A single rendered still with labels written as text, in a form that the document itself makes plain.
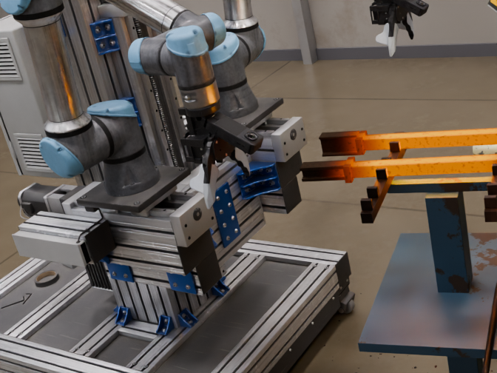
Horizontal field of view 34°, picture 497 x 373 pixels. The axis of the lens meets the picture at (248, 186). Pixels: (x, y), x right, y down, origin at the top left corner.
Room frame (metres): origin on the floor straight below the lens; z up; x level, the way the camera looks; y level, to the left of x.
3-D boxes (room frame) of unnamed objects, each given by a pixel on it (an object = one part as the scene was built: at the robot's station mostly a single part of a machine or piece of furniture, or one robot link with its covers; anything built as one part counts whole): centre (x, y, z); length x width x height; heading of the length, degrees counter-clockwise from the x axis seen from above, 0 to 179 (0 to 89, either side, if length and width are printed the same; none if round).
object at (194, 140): (1.57, 0.06, 1.07); 0.09 x 0.08 x 0.12; 51
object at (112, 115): (2.01, 0.30, 0.98); 0.13 x 0.12 x 0.14; 133
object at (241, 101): (2.40, -0.01, 0.87); 0.15 x 0.15 x 0.10
